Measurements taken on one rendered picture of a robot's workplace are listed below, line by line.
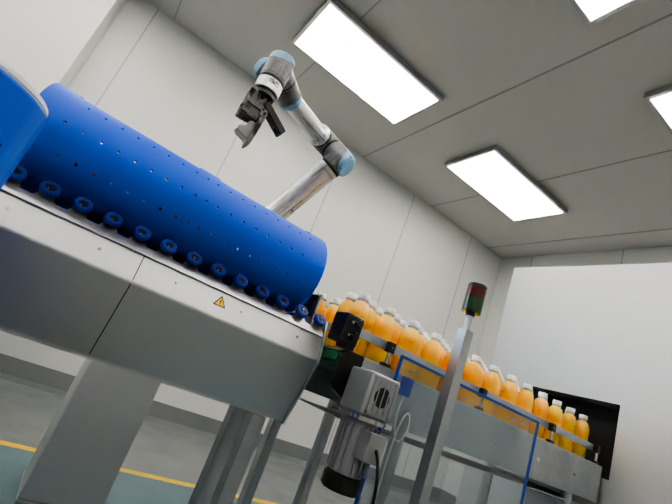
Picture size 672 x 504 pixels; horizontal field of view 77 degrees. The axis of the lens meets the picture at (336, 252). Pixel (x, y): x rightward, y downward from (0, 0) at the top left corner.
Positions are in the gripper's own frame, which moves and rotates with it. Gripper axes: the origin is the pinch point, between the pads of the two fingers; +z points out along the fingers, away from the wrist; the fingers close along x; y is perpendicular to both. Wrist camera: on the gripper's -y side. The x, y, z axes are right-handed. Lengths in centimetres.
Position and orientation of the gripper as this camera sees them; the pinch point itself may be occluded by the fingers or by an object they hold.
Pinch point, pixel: (246, 146)
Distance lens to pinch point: 147.7
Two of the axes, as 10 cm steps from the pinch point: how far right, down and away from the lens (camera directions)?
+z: -3.5, 8.9, -2.9
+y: -7.7, -4.5, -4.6
